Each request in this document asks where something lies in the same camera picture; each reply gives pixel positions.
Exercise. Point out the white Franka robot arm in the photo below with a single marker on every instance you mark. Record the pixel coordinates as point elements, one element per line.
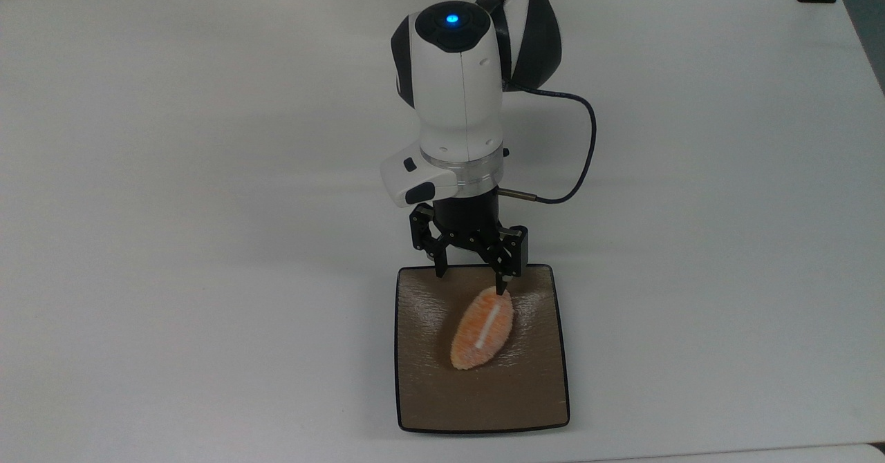
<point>460,83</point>

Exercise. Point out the square brown ceramic plate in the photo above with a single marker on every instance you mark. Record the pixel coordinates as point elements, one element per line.
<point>484,394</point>

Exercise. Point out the orange slice toy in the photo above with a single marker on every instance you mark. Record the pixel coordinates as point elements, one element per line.
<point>482,328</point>

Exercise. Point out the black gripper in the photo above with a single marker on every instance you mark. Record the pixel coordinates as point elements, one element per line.
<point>464,213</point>

